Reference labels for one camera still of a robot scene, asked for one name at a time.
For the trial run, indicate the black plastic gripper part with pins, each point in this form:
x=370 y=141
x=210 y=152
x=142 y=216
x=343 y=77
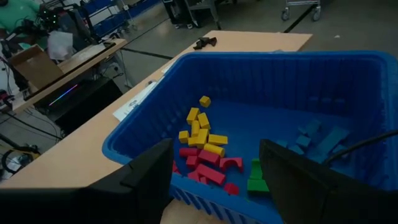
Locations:
x=204 y=42

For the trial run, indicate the blue shelving unit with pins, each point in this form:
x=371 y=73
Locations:
x=109 y=15

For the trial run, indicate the red cylinder block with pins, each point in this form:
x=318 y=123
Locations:
x=189 y=152

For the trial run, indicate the person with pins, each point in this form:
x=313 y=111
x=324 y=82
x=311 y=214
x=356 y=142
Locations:
x=15 y=12

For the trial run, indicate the black computer case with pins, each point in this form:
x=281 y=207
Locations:
x=81 y=102

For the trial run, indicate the white crumpled paper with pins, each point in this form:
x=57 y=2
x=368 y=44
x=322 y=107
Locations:
x=60 y=45

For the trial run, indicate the yellow block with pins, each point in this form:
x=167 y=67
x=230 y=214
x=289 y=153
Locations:
x=183 y=136
x=200 y=138
x=214 y=150
x=195 y=128
x=205 y=101
x=217 y=139
x=192 y=115
x=203 y=120

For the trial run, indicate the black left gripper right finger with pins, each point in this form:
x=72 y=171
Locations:
x=311 y=199

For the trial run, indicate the white rectangular pad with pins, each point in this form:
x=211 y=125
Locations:
x=167 y=67

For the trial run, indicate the white printed paper sheet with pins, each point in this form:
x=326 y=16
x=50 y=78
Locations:
x=133 y=104

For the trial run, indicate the green block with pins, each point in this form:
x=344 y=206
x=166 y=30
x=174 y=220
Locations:
x=257 y=185
x=256 y=169

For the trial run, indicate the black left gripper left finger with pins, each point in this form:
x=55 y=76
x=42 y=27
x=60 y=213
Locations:
x=124 y=202

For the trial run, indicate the black headset with green lights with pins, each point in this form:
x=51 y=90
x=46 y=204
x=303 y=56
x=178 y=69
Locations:
x=49 y=18

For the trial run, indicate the red wedge block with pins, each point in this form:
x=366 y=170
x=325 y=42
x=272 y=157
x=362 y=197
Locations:
x=231 y=188

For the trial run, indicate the cardboard box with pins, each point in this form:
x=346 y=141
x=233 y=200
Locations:
x=37 y=67

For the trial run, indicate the background wooden desk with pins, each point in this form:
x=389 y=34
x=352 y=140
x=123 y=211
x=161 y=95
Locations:
x=84 y=54

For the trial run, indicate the large blue plastic bin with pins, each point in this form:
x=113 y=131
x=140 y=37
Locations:
x=264 y=81

